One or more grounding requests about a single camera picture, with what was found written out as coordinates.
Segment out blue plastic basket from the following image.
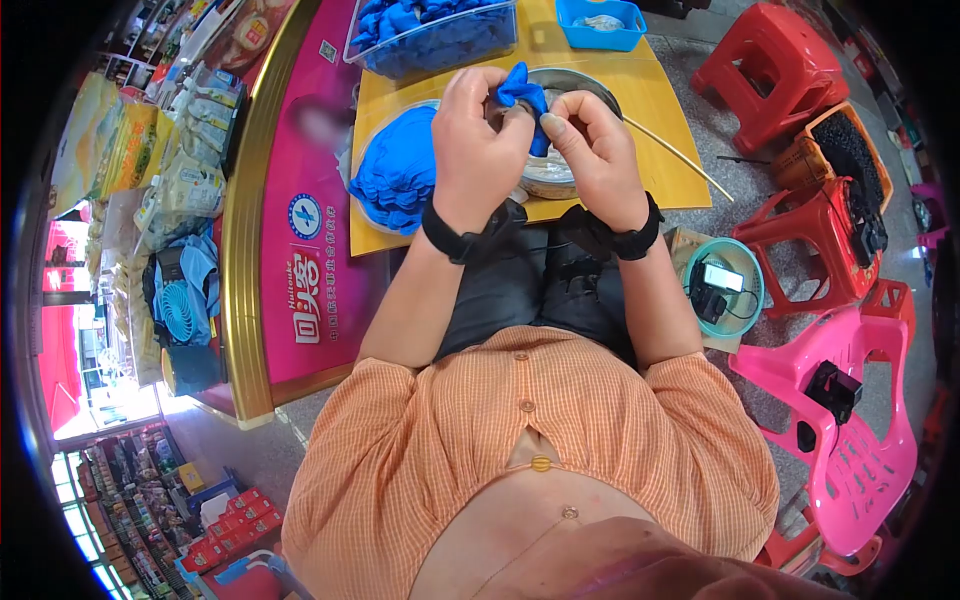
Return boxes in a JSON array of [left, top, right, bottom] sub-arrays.
[[555, 0, 648, 53]]

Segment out person's left fingers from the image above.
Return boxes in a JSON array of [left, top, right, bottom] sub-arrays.
[[442, 66, 513, 115]]

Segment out orange basket with black contents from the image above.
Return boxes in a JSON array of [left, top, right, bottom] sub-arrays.
[[771, 101, 896, 216]]

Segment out person's left hand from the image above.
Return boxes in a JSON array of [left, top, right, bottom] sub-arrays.
[[431, 66, 538, 235]]

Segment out person's legs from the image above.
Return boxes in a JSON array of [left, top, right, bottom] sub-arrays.
[[433, 223, 639, 370]]

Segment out pink plastic chair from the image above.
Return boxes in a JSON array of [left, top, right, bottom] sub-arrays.
[[728, 303, 921, 558]]

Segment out teal round basket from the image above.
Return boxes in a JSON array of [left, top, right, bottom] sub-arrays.
[[681, 237, 767, 339]]

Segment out yellow printed bags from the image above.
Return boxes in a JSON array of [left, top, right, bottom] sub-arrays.
[[48, 71, 182, 220]]

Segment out blue handheld fan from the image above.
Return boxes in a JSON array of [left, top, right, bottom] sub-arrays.
[[152, 278, 201, 347]]

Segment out pink counter with gold trim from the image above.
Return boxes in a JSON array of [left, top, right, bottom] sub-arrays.
[[159, 0, 393, 432]]

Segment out yellow low table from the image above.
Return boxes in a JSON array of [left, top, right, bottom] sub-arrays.
[[348, 0, 714, 258]]

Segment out red plastic stool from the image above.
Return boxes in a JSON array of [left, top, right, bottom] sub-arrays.
[[753, 506, 888, 578], [689, 2, 852, 157], [731, 177, 888, 321], [860, 278, 918, 342]]

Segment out thin yellow rod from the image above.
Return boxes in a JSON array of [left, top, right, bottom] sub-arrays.
[[620, 114, 735, 204]]

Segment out person's right index finger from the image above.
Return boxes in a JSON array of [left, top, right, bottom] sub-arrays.
[[551, 89, 610, 125]]

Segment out full shop shelf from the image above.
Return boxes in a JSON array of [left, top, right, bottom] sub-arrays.
[[51, 422, 288, 600]]

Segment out black charger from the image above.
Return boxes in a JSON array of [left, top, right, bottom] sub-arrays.
[[687, 258, 729, 326]]

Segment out heap of white packets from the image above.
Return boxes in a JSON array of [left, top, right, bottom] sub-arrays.
[[133, 60, 250, 252]]

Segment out black wrist band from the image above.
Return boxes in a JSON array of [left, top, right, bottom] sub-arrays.
[[420, 196, 529, 266], [558, 191, 666, 263]]

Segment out pile of blue pieces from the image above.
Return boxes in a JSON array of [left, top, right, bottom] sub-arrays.
[[348, 103, 444, 237]]

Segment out black box device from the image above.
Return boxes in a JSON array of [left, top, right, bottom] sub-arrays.
[[804, 360, 864, 426]]

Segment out black device with cables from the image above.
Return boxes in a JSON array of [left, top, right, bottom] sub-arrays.
[[846, 180, 891, 269]]

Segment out white power bank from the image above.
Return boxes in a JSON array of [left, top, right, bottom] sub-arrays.
[[702, 263, 747, 294]]

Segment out metal bowl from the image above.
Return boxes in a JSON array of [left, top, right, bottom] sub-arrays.
[[483, 66, 625, 201]]

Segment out person's left thumb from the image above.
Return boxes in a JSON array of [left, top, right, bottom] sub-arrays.
[[491, 105, 538, 165]]

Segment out person's right hand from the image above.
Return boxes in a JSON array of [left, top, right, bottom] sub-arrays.
[[539, 89, 651, 234]]

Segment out clear plastic box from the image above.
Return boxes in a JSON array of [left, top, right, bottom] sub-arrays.
[[342, 0, 521, 81]]

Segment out person's right thumb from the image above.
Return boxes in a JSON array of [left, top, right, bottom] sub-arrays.
[[539, 112, 585, 168]]

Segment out person's body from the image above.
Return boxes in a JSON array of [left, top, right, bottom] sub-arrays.
[[281, 324, 856, 600]]

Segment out light blue cloth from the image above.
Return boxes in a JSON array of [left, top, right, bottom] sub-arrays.
[[174, 231, 223, 348]]

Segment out single blue rubber piece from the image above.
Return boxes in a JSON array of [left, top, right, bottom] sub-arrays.
[[494, 62, 553, 159]]

